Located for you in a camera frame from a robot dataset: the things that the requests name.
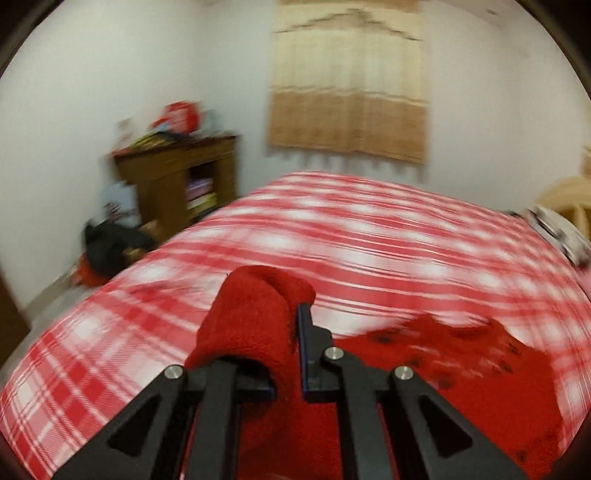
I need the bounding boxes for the clutter pile on desk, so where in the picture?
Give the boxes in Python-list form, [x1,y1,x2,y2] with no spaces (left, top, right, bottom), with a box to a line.
[126,130,186,151]

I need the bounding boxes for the white and blue bag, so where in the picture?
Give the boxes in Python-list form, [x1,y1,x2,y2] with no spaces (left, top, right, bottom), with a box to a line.
[102,182,140,223]

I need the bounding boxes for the brown wooden door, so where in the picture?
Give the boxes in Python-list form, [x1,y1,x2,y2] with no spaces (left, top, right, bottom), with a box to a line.
[0,267,31,366]

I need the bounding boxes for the red plaid bed sheet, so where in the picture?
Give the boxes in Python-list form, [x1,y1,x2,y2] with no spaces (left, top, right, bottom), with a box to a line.
[0,171,591,480]

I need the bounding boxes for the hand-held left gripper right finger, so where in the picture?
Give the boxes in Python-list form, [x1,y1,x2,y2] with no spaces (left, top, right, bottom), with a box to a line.
[297,303,530,480]

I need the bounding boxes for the beige patterned curtain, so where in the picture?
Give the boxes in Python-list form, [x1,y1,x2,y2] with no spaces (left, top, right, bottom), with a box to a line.
[267,0,428,165]

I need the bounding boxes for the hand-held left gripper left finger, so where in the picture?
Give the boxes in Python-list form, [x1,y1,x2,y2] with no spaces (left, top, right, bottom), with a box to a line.
[51,357,276,480]

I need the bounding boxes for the folded clothes in desk shelf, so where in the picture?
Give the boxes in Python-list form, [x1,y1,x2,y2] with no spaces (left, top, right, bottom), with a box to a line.
[185,177,219,214]

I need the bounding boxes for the black bag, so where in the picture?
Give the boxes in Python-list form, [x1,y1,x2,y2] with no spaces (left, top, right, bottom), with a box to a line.
[83,218,156,283]

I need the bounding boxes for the brown wooden desk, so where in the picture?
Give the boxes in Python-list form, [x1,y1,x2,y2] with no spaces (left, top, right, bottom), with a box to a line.
[113,135,242,241]

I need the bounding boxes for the red knitted sweater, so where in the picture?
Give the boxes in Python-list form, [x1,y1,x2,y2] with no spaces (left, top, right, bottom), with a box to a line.
[178,265,568,480]

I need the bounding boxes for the red gift bag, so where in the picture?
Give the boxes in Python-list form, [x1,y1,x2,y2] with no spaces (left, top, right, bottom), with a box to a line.
[152,102,202,134]

